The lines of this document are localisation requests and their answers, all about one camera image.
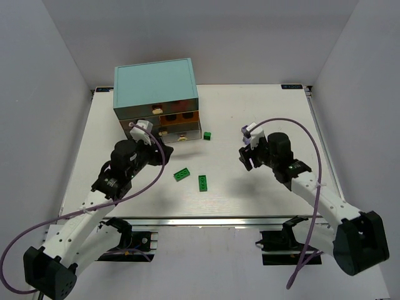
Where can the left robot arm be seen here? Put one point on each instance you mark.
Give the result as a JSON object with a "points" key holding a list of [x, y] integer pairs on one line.
{"points": [[53, 268]]}

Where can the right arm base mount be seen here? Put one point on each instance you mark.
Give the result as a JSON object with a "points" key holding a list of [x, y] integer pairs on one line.
{"points": [[279, 247]]}

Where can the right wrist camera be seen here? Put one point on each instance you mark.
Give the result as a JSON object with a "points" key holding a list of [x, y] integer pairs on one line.
{"points": [[254, 133]]}

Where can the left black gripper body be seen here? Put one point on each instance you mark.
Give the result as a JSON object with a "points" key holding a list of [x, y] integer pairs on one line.
{"points": [[155, 150]]}

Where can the green long lego brick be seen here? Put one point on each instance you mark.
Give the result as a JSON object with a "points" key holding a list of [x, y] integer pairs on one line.
{"points": [[182, 174]]}

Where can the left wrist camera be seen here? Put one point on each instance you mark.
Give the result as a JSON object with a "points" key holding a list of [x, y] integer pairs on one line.
{"points": [[140, 131]]}

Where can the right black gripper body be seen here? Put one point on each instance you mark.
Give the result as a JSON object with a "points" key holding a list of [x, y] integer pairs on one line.
{"points": [[250, 155]]}

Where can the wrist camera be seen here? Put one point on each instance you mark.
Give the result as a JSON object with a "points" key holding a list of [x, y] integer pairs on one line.
{"points": [[254, 133], [140, 131]]}

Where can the teal drawer cabinet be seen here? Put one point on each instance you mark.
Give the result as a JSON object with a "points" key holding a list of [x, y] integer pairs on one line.
{"points": [[154, 82]]}

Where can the small green lego cube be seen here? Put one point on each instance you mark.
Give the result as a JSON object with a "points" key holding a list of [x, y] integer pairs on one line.
{"points": [[207, 136]]}

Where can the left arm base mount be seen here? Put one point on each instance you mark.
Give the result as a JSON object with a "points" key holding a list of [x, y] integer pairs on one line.
{"points": [[136, 246]]}

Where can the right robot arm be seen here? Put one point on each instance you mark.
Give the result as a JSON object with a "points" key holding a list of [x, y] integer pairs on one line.
{"points": [[355, 239]]}

